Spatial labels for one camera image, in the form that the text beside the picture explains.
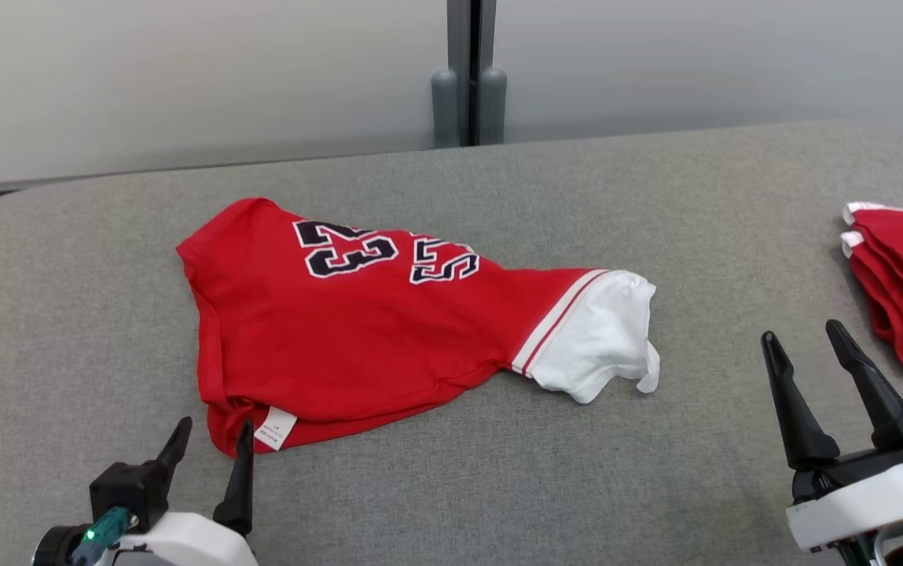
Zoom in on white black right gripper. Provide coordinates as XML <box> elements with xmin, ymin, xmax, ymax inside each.
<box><xmin>761</xmin><ymin>319</ymin><xmax>903</xmax><ymax>551</ymax></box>

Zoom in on grey partition post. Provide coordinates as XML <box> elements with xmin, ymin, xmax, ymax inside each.
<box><xmin>431</xmin><ymin>0</ymin><xmax>508</xmax><ymax>149</ymax></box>

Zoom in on red jersey white sleeves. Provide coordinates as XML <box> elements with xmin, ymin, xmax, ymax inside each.
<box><xmin>176</xmin><ymin>197</ymin><xmax>662</xmax><ymax>457</ymax></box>

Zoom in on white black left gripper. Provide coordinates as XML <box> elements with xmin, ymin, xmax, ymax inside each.
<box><xmin>32</xmin><ymin>417</ymin><xmax>259</xmax><ymax>566</ymax></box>

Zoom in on black cable teal connector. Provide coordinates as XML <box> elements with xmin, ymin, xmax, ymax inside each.
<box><xmin>70</xmin><ymin>507</ymin><xmax>138</xmax><ymax>566</ymax></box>

